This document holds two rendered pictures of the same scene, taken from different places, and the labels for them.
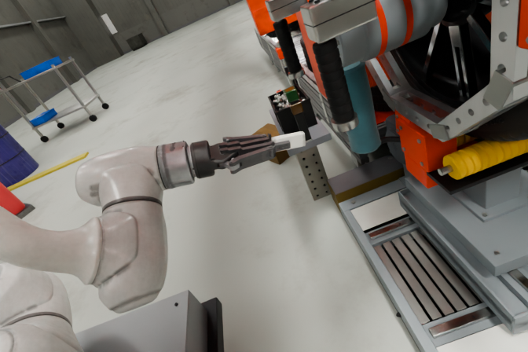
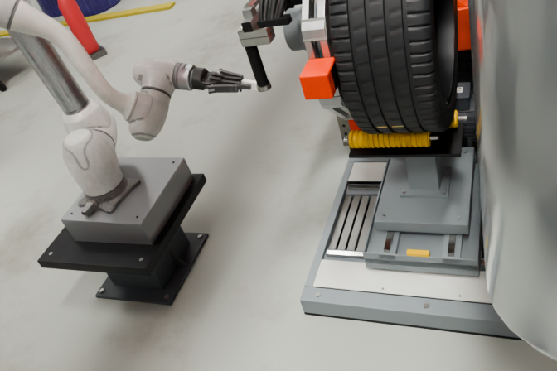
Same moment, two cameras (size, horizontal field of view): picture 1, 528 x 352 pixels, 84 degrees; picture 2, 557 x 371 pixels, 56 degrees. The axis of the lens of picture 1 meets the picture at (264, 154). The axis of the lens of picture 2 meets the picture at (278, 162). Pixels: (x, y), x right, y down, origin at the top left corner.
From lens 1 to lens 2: 1.23 m
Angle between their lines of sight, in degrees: 23
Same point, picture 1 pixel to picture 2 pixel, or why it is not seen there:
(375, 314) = (313, 238)
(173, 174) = (179, 82)
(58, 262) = (117, 105)
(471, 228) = (389, 197)
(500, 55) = not seen: hidden behind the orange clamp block
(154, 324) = (157, 167)
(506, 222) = (412, 202)
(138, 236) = (151, 108)
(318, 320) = (276, 228)
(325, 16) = (244, 36)
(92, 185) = (139, 74)
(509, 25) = not seen: hidden behind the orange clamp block
